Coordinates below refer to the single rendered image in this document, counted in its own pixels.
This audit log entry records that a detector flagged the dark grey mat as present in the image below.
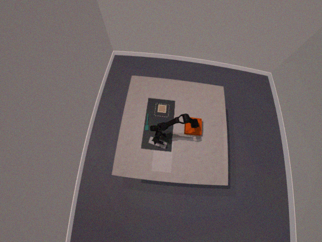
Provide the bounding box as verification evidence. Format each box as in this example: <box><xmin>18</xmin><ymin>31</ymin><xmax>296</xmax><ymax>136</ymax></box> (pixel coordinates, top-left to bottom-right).
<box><xmin>141</xmin><ymin>98</ymin><xmax>175</xmax><ymax>151</ymax></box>

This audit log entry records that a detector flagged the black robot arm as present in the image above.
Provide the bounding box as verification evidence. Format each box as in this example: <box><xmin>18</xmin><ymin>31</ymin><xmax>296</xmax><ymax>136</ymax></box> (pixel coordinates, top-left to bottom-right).
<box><xmin>150</xmin><ymin>113</ymin><xmax>199</xmax><ymax>139</ymax></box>

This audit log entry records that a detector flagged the beige square tile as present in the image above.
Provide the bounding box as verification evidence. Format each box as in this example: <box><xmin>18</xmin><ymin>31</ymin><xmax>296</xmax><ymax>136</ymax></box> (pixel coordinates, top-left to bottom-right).
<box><xmin>158</xmin><ymin>104</ymin><xmax>167</xmax><ymax>113</ymax></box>

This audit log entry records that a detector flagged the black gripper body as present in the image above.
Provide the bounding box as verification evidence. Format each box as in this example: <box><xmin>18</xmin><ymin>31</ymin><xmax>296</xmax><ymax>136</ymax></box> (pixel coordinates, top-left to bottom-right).
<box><xmin>153</xmin><ymin>131</ymin><xmax>162</xmax><ymax>142</ymax></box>

